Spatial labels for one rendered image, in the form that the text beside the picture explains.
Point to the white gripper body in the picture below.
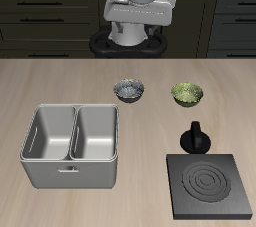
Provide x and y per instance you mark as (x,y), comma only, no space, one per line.
(140,12)

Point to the green bowl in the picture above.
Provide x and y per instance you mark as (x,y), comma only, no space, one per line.
(187,93)

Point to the flat black base plate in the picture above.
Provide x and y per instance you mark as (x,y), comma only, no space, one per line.
(100,46)

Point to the grey bowl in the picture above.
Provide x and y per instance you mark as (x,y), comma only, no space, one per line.
(129,90)

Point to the dark brown kitchen cupboard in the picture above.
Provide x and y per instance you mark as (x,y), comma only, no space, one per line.
(50,27)

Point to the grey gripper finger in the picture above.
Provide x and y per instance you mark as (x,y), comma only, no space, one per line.
(154,31)
(119,27)

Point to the white basket with two bins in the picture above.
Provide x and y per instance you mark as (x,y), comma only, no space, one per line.
(71,171)

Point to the round black stove knob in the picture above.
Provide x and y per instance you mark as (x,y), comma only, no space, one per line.
(195,141)

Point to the dark grey kitchen cupboard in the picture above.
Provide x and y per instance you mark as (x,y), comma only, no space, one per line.
(233,24)

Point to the dark grey stove plate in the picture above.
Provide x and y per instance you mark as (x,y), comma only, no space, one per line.
(206,184)

